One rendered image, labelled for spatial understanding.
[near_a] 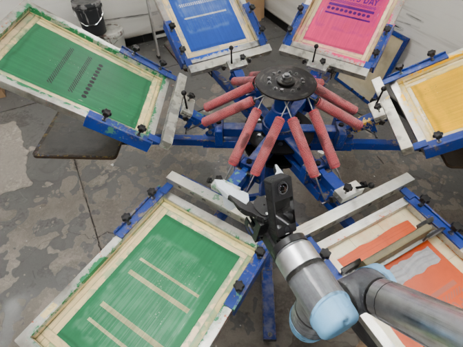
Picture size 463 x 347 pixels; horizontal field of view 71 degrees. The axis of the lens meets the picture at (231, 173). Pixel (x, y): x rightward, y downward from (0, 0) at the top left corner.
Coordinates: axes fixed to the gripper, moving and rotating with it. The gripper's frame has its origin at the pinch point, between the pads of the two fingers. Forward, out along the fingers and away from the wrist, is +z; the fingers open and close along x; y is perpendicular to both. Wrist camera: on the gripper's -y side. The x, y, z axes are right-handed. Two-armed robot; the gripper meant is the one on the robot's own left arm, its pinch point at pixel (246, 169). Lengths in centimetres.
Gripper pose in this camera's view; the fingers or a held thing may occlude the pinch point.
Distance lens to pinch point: 70.6
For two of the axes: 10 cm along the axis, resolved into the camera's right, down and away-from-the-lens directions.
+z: -4.1, -6.9, 6.0
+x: 9.0, -2.2, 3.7
